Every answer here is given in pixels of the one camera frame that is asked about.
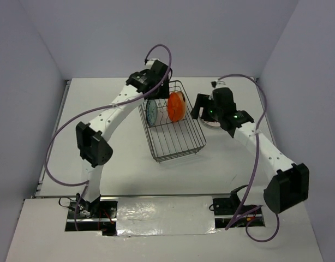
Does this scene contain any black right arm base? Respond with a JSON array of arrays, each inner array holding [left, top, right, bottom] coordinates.
[[209, 185, 265, 229]]

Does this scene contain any wire dish rack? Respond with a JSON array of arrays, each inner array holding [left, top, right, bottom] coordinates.
[[138, 80, 206, 162]]

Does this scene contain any blue patterned plate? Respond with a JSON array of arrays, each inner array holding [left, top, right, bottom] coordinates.
[[146, 100, 158, 127]]

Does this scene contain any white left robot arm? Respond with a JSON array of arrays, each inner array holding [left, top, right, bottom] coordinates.
[[76, 59, 171, 218]]

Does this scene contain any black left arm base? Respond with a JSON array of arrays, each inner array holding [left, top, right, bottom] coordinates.
[[58, 196, 118, 236]]

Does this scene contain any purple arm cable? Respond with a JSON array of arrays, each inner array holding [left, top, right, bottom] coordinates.
[[218, 74, 280, 242], [45, 44, 174, 231]]

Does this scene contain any cream plate black flower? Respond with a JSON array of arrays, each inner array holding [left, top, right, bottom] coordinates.
[[179, 91, 186, 121]]

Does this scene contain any silver foil tape patch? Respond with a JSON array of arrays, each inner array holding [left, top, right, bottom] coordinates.
[[116, 196, 216, 236]]

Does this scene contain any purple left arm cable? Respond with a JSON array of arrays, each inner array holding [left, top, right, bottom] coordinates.
[[45, 44, 174, 231]]

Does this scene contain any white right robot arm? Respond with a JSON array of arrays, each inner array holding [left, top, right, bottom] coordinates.
[[191, 80, 309, 214]]

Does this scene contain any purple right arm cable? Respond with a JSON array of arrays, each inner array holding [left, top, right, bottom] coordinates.
[[218, 74, 280, 242]]

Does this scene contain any aluminium table edge rail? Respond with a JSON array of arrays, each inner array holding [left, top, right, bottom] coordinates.
[[33, 79, 71, 198]]

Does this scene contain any white plate grey flower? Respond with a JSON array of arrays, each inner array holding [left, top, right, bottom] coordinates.
[[199, 108, 221, 129]]

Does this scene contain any orange bowl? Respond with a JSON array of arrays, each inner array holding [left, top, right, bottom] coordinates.
[[167, 91, 181, 122]]

